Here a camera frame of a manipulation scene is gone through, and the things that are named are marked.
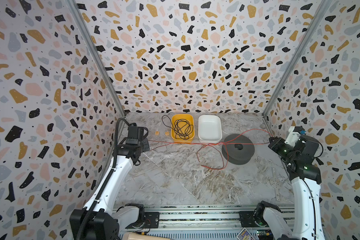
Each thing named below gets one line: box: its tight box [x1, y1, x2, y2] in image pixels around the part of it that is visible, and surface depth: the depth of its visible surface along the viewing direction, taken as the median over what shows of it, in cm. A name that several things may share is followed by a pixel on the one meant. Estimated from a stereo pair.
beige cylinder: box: [126, 232, 172, 240], surface depth 71 cm
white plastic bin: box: [198, 114, 223, 143], surface depth 115 cm
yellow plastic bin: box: [171, 113, 195, 143], surface depth 115 cm
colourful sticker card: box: [236, 227, 256, 240], surface depth 70 cm
